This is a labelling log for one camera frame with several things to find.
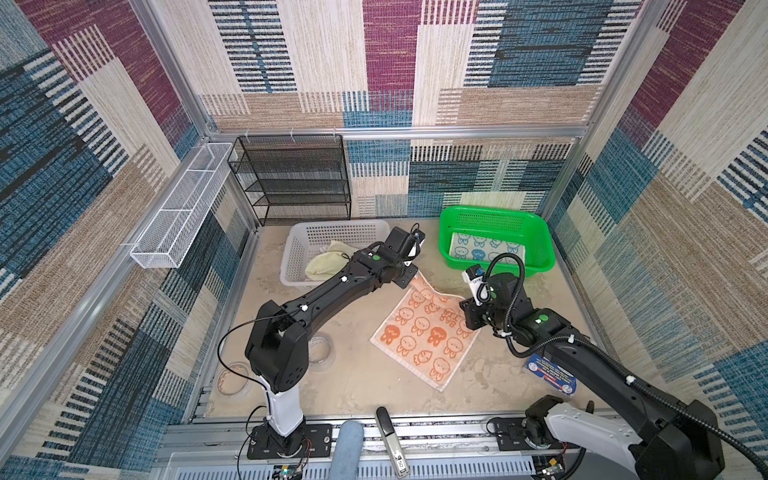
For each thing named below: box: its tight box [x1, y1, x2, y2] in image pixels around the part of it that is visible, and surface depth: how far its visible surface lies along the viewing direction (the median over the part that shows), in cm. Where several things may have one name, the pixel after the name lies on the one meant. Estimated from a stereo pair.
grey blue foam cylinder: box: [329, 421, 364, 480], surface depth 71 cm
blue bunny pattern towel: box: [449, 232, 525, 263], surface depth 111 cm
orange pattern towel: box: [370, 272, 480, 393], surface depth 91 cm
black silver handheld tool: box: [375, 406, 411, 479], surface depth 71 cm
